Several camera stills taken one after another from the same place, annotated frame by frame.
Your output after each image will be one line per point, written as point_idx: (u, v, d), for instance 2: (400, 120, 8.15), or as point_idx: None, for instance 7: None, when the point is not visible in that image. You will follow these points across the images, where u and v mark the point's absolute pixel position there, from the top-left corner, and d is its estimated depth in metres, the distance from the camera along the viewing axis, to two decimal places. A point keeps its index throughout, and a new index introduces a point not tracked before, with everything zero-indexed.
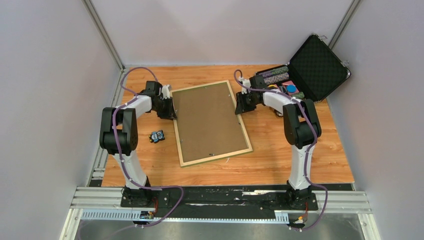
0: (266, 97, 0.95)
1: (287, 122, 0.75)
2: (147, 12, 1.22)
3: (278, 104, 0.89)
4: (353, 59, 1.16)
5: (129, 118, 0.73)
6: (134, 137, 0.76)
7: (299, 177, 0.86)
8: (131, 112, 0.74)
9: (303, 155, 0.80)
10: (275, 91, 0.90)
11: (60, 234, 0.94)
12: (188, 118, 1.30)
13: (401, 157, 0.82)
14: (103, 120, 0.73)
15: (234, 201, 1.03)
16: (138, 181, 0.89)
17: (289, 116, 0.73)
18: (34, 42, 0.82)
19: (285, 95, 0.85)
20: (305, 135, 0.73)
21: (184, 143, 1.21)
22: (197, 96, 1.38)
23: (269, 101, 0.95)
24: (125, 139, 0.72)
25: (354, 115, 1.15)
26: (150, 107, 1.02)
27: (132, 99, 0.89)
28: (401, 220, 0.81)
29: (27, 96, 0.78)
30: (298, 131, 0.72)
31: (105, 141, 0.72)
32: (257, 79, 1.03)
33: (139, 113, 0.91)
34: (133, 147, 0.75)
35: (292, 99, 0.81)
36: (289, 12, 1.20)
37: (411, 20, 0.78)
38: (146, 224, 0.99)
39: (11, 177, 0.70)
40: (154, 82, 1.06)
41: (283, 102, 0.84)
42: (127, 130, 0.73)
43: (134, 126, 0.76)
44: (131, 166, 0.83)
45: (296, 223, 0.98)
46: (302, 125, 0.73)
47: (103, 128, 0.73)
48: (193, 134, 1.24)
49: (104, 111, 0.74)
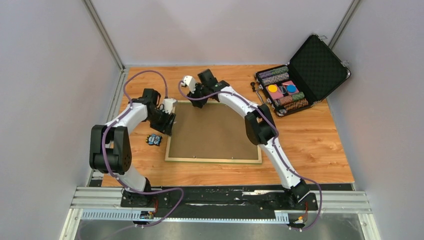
0: (222, 97, 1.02)
1: (250, 128, 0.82)
2: (147, 12, 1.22)
3: (236, 108, 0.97)
4: (352, 59, 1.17)
5: (120, 139, 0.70)
6: (126, 157, 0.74)
7: (284, 172, 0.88)
8: (121, 132, 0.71)
9: (273, 149, 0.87)
10: (231, 93, 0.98)
11: (60, 234, 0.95)
12: (202, 149, 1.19)
13: (401, 158, 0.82)
14: (94, 140, 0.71)
15: (234, 201, 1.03)
16: (137, 188, 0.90)
17: (251, 123, 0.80)
18: (34, 42, 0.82)
19: (242, 100, 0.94)
20: (266, 133, 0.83)
21: (236, 157, 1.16)
22: (188, 134, 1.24)
23: (225, 102, 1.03)
24: (116, 160, 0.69)
25: (354, 115, 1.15)
26: (147, 115, 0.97)
27: (125, 112, 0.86)
28: (402, 221, 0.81)
29: (27, 95, 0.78)
30: (260, 133, 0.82)
31: (95, 162, 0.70)
32: (206, 76, 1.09)
33: (132, 126, 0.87)
34: (125, 168, 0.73)
35: (250, 105, 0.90)
36: (289, 12, 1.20)
37: (411, 20, 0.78)
38: (146, 224, 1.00)
39: (10, 178, 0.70)
40: (152, 90, 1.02)
41: (241, 107, 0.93)
42: (118, 151, 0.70)
43: (127, 146, 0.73)
44: (128, 178, 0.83)
45: (296, 223, 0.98)
46: (262, 127, 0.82)
47: (94, 149, 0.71)
48: (234, 145, 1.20)
49: (94, 130, 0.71)
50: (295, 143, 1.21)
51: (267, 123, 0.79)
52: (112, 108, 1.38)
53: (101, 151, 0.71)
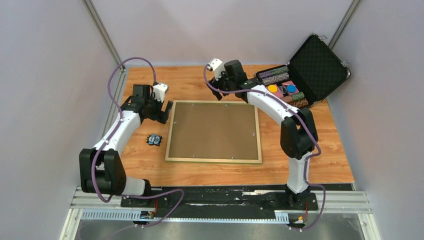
0: (251, 97, 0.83)
1: (286, 136, 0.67)
2: (147, 12, 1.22)
3: (268, 110, 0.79)
4: (352, 59, 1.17)
5: (111, 167, 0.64)
6: (120, 179, 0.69)
7: (299, 182, 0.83)
8: (111, 159, 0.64)
9: (303, 164, 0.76)
10: (263, 92, 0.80)
11: (60, 234, 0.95)
12: (202, 149, 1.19)
13: (401, 158, 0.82)
14: (82, 166, 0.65)
15: (234, 201, 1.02)
16: (136, 193, 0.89)
17: (290, 131, 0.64)
18: (34, 41, 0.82)
19: (278, 102, 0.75)
20: (305, 145, 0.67)
21: (236, 157, 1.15)
22: (188, 134, 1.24)
23: (255, 103, 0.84)
24: (109, 187, 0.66)
25: (354, 115, 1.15)
26: (140, 122, 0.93)
27: (115, 128, 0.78)
28: (402, 221, 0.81)
29: (27, 94, 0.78)
30: (298, 144, 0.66)
31: (87, 186, 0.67)
32: (235, 68, 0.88)
33: (125, 140, 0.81)
34: (119, 191, 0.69)
35: (288, 108, 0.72)
36: (289, 12, 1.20)
37: (411, 20, 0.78)
38: (146, 224, 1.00)
39: (11, 177, 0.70)
40: (142, 86, 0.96)
41: (276, 110, 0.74)
42: (109, 178, 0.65)
43: (119, 169, 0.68)
44: (126, 189, 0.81)
45: (296, 223, 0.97)
46: (300, 136, 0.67)
47: (84, 175, 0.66)
48: (234, 145, 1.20)
49: (81, 156, 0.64)
50: None
51: (307, 134, 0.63)
52: (112, 108, 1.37)
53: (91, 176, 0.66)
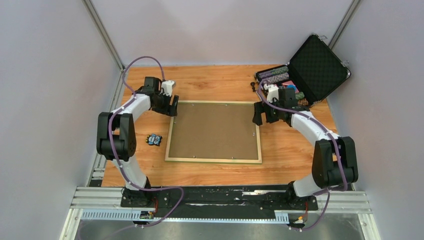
0: (295, 119, 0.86)
1: (318, 161, 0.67)
2: (147, 12, 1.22)
3: (309, 134, 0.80)
4: (352, 59, 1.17)
5: (127, 124, 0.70)
6: (132, 143, 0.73)
7: (308, 192, 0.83)
8: (128, 118, 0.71)
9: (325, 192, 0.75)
10: (307, 116, 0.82)
11: (60, 234, 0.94)
12: (203, 150, 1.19)
13: (402, 157, 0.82)
14: (99, 126, 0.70)
15: (234, 201, 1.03)
16: (138, 182, 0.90)
17: (322, 155, 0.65)
18: (33, 42, 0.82)
19: (319, 125, 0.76)
20: (335, 177, 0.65)
21: (237, 158, 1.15)
22: (189, 134, 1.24)
23: (299, 126, 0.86)
24: (122, 146, 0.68)
25: (354, 115, 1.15)
26: (149, 105, 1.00)
27: (130, 101, 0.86)
28: (402, 221, 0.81)
29: (27, 94, 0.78)
30: (328, 174, 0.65)
31: (102, 147, 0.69)
32: (287, 94, 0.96)
33: (136, 113, 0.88)
34: (131, 153, 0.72)
35: (328, 132, 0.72)
36: (289, 12, 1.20)
37: (411, 20, 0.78)
38: (146, 224, 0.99)
39: (10, 177, 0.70)
40: (153, 78, 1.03)
41: (315, 133, 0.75)
42: (124, 136, 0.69)
43: (132, 132, 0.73)
44: (132, 171, 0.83)
45: (296, 223, 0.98)
46: (333, 167, 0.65)
47: (100, 134, 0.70)
48: (234, 145, 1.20)
49: (100, 116, 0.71)
50: (295, 143, 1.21)
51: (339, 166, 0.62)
52: (112, 108, 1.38)
53: (108, 136, 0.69)
